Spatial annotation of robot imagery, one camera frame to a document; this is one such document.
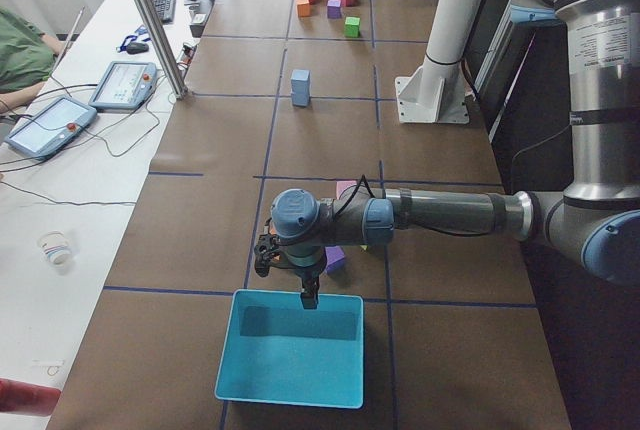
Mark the violet foam block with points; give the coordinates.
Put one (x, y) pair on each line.
(336, 259)

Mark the teach pendant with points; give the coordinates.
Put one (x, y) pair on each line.
(46, 133)
(124, 87)

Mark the far teach pendant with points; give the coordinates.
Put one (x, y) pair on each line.
(124, 87)

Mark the purple foam block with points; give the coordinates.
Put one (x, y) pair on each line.
(333, 9)

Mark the person in green shirt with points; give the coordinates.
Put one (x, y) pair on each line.
(28, 56)

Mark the blue plastic bin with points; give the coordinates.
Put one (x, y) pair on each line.
(278, 352)

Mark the aluminium frame post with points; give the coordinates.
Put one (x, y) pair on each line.
(162, 47)

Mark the orange foam block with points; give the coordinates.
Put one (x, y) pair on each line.
(303, 8)

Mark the white mast base plate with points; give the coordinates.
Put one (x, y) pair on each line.
(432, 95)

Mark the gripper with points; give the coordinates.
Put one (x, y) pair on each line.
(306, 274)

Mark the paper cup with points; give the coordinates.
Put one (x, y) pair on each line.
(55, 247)

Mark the near teach pendant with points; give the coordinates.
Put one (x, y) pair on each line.
(46, 133)

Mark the black computer mouse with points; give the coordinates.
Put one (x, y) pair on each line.
(135, 48)

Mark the red object at edge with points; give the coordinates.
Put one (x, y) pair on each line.
(28, 399)

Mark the green foam block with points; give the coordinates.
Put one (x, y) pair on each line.
(352, 27)

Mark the pink foam block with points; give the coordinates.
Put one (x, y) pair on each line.
(343, 186)

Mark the light blue foam block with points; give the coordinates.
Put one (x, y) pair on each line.
(300, 81)
(300, 98)

